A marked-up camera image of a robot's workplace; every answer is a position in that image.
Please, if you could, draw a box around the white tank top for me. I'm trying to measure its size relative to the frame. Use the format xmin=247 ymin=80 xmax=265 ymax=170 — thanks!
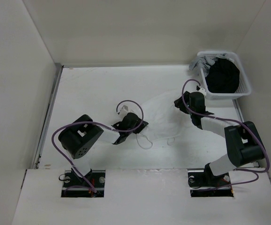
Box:
xmin=135 ymin=90 xmax=204 ymax=150

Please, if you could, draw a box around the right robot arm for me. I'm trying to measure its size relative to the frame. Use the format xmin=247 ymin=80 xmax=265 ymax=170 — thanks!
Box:
xmin=174 ymin=91 xmax=266 ymax=189

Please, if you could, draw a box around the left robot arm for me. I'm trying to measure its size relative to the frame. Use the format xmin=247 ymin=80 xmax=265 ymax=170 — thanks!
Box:
xmin=58 ymin=111 xmax=149 ymax=187

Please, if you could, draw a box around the black tank top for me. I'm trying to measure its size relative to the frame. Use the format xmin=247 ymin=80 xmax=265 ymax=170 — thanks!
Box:
xmin=205 ymin=58 xmax=240 ymax=94

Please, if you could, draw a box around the grey tank top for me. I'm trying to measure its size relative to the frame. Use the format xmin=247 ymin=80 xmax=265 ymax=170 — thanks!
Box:
xmin=189 ymin=53 xmax=227 ymax=77

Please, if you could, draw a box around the white plastic basket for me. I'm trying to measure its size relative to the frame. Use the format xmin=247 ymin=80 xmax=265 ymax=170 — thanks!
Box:
xmin=197 ymin=51 xmax=252 ymax=100

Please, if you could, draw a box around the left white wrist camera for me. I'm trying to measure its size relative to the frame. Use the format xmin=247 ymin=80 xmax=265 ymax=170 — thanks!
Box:
xmin=118 ymin=105 xmax=134 ymax=118

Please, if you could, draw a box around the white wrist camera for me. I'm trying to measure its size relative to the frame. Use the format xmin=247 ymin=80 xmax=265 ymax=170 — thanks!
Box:
xmin=196 ymin=85 xmax=207 ymax=97
xmin=118 ymin=105 xmax=134 ymax=118

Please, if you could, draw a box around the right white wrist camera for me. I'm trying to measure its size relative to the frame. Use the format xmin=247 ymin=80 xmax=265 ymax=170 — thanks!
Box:
xmin=196 ymin=85 xmax=207 ymax=97

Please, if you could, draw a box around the right metal table rail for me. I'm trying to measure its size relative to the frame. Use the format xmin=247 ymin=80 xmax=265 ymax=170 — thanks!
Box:
xmin=233 ymin=99 xmax=260 ymax=168

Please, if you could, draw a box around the metal table rail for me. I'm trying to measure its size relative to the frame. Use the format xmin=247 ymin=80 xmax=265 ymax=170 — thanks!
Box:
xmin=30 ymin=63 xmax=64 ymax=169
xmin=233 ymin=99 xmax=260 ymax=168

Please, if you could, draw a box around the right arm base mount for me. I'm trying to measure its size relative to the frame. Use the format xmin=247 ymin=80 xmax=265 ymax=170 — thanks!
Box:
xmin=188 ymin=170 xmax=233 ymax=197

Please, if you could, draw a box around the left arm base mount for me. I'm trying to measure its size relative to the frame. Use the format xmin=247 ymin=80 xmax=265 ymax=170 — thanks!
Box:
xmin=59 ymin=169 xmax=106 ymax=198

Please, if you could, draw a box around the left metal table rail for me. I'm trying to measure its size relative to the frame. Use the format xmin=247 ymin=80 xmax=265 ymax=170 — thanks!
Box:
xmin=30 ymin=63 xmax=64 ymax=169

